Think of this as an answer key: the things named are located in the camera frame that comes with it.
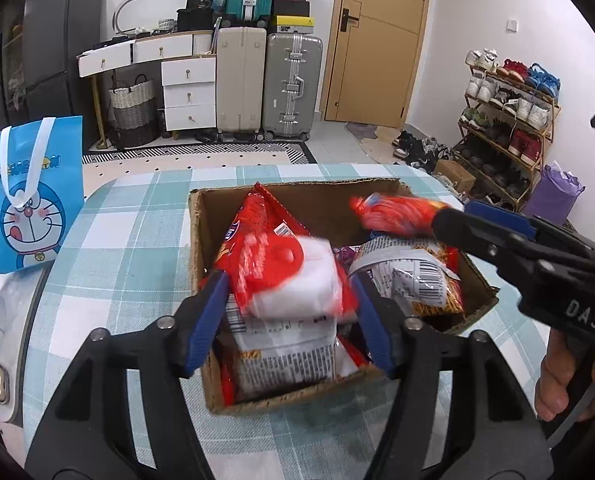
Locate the purple plastic bag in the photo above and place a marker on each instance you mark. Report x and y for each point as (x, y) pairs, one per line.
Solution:
(552, 195)

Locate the white drawer cabinet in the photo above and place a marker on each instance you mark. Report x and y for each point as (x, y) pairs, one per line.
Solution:
(190, 95)

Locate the beige doormat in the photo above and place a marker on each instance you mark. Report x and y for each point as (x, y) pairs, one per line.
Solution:
(380, 147)

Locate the plain black shoe box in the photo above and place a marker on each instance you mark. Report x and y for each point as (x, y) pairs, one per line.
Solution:
(291, 8)

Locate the silver suitcase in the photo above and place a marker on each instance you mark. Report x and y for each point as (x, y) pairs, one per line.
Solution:
(292, 85)

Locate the red chocolate cookie packet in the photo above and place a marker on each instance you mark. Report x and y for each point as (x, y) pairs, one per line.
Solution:
(397, 212)

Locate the beige suitcase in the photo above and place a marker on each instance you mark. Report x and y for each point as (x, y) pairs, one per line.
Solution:
(240, 85)

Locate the rows of assorted shoes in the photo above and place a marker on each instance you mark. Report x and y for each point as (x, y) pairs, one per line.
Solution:
(502, 105)

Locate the yellow black shoe box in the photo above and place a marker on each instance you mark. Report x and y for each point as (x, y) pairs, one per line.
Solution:
(292, 25)

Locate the dark grey fridge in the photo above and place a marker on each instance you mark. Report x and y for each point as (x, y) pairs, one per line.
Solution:
(62, 35)

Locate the scattered sneakers pile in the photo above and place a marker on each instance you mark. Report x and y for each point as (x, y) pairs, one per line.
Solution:
(420, 152)

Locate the dark glass cabinet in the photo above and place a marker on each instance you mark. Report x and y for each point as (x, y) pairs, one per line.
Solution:
(7, 60)

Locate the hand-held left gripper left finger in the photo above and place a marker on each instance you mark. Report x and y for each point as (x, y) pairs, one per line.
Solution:
(207, 325)

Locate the small white basket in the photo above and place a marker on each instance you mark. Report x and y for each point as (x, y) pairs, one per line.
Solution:
(167, 24)

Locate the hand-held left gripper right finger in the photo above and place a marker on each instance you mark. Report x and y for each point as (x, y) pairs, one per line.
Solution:
(375, 330)

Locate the person's right hand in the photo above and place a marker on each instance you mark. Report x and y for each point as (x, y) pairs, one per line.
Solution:
(550, 380)

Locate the white side table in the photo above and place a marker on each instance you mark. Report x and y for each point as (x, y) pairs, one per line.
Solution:
(19, 310)

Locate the desk with white drawers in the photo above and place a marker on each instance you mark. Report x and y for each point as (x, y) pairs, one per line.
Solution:
(107, 57)

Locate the brown cardboard box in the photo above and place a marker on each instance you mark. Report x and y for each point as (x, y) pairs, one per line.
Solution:
(322, 205)

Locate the white light switch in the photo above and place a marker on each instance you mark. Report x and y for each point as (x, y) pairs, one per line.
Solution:
(513, 25)

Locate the black case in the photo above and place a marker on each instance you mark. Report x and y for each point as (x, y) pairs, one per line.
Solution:
(195, 20)

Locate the grey doormat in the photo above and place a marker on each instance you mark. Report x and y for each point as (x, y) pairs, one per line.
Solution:
(360, 130)

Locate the wooden shoe rack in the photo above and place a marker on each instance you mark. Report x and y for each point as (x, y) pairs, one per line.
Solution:
(547, 125)

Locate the white red noodle snack packet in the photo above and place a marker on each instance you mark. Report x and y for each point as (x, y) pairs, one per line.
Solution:
(402, 270)
(282, 355)

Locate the blue cartoon tote bag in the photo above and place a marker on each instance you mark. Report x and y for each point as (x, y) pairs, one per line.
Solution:
(32, 210)

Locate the wooden door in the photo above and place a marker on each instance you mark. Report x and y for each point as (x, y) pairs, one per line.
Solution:
(377, 60)

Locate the oval mirror frame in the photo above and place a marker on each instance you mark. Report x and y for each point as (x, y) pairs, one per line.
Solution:
(118, 12)

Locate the white red plain snack packet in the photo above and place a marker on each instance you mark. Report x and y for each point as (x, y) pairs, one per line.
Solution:
(297, 285)

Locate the woven laundry basket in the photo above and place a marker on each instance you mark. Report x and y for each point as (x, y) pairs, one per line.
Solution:
(135, 115)

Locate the green checked tablecloth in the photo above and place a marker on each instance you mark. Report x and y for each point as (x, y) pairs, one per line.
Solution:
(127, 260)

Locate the small cardboard shoe carton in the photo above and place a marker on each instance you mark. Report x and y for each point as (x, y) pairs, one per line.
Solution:
(455, 176)

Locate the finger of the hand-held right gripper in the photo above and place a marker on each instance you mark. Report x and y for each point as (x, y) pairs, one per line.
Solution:
(477, 240)
(502, 217)

